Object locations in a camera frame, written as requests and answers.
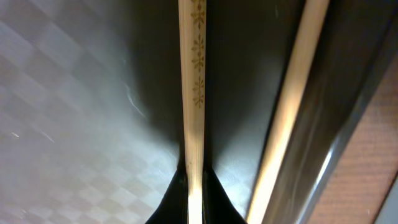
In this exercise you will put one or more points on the wooden chopstick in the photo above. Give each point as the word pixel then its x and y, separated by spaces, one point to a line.
pixel 291 94
pixel 192 27

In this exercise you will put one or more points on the brown serving tray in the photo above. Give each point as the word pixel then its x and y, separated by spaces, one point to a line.
pixel 92 109

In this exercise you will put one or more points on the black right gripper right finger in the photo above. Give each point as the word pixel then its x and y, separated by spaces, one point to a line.
pixel 217 208

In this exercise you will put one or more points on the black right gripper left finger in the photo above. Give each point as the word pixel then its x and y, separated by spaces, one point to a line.
pixel 173 206

